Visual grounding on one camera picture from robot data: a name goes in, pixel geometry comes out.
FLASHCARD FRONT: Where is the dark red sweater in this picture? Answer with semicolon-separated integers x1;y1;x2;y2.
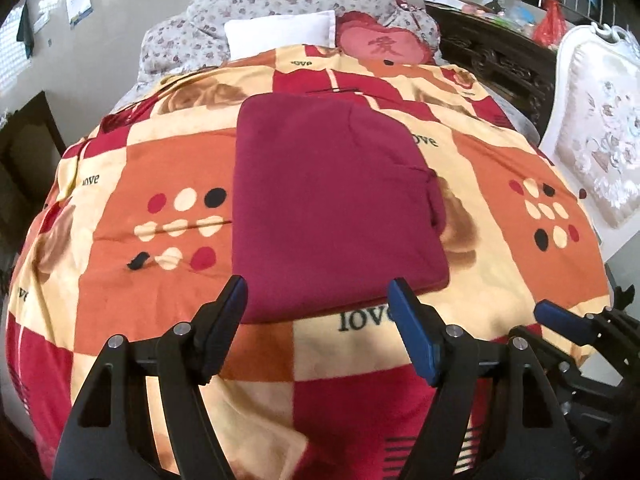
232;93;449;324

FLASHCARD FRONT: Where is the white upholstered chair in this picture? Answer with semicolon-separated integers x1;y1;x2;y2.
539;23;639;261

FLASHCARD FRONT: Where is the dark carved wooden cabinet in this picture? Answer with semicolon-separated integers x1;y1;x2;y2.
424;2;556;134

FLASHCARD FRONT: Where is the dark wooden side table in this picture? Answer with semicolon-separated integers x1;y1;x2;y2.
1;91;66;252

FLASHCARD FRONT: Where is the red plastic bag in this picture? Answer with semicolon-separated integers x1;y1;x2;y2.
532;0;567;48

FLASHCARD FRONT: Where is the orange red patterned blanket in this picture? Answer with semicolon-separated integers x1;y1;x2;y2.
6;46;608;479

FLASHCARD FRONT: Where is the red heart cushion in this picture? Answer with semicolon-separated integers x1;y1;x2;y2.
336;11;435;65

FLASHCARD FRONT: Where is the floral grey quilt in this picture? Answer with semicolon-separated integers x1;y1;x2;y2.
137;0;442;86

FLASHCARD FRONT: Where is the white pillow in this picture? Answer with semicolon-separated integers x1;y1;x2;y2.
224;10;336;61

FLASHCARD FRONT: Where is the dark cloth on wall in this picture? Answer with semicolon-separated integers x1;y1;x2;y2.
16;2;35;60

